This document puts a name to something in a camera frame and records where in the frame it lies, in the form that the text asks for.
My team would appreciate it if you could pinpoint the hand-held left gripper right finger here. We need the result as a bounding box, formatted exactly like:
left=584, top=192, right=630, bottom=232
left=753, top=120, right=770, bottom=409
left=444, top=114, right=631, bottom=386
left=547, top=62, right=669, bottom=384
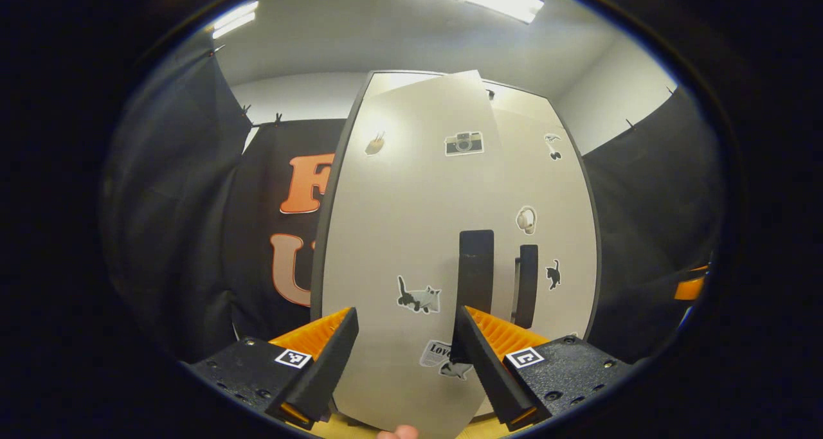
left=453, top=306, right=634, bottom=432

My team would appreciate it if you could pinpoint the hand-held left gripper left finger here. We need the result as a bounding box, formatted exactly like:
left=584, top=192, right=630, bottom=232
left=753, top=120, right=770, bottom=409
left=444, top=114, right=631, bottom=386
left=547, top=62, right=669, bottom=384
left=186, top=306, right=361, bottom=431

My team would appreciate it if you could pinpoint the grey white cabinet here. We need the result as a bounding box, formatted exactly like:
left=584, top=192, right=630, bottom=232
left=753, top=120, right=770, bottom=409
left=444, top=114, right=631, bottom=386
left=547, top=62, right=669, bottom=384
left=311, top=70, right=602, bottom=420

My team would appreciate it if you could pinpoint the black backdrop cloth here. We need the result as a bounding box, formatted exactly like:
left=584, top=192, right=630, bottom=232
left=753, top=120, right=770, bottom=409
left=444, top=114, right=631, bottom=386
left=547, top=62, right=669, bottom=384
left=100, top=40, right=724, bottom=363

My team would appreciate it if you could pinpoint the black door handle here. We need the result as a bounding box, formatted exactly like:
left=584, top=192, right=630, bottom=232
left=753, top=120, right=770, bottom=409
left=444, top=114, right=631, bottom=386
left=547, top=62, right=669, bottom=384
left=512, top=244, right=539, bottom=329
left=457, top=229, right=496, bottom=318

